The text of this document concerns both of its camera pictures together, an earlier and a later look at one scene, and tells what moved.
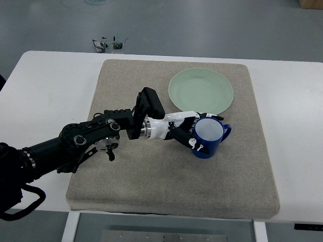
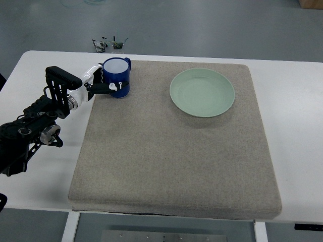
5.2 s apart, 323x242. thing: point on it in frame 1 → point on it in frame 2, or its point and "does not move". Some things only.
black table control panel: (308, 227) does not move
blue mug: (210, 132) → (117, 69)
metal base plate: (163, 236) does not move
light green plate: (201, 89) does not move
